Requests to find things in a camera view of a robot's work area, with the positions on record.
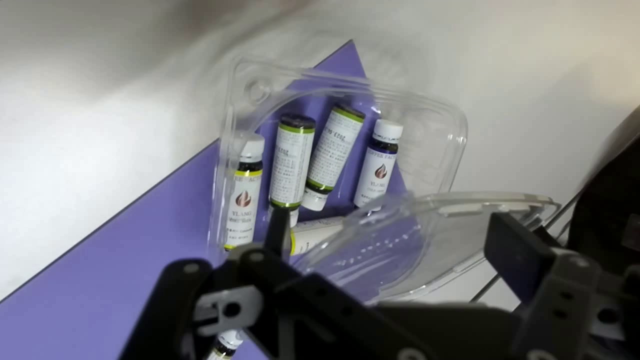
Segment clear plastic clamshell container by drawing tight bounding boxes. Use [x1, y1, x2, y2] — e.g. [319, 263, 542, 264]
[203, 55, 563, 306]

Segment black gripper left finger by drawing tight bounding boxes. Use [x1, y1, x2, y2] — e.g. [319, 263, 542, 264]
[117, 207, 428, 360]

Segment white-cap dark bottle red logo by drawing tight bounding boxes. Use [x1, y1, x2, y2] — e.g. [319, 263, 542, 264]
[221, 134, 267, 254]
[351, 117, 405, 210]

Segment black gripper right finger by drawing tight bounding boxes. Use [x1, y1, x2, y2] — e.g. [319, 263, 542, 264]
[482, 212, 640, 360]

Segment dark-cap white bottle green bands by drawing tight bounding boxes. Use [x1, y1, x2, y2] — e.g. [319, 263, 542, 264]
[285, 215, 349, 260]

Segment purple rectangular mat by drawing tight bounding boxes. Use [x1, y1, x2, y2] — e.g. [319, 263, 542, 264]
[0, 39, 528, 360]

